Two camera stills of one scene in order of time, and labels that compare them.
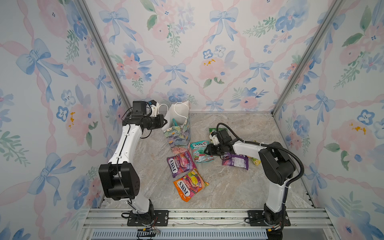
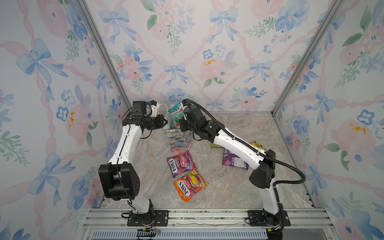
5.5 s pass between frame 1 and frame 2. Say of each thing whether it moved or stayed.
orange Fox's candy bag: stayed
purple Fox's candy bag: stayed
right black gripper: moved
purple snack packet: stayed
